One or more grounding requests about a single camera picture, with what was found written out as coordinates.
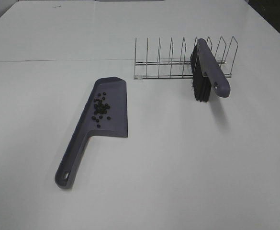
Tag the purple plastic dustpan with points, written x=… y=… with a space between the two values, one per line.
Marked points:
x=116 y=89

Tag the pile of coffee beans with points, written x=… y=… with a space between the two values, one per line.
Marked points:
x=101 y=109

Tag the purple brush black bristles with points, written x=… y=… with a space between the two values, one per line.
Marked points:
x=207 y=74

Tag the metal wire rack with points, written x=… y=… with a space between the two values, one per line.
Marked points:
x=154 y=61

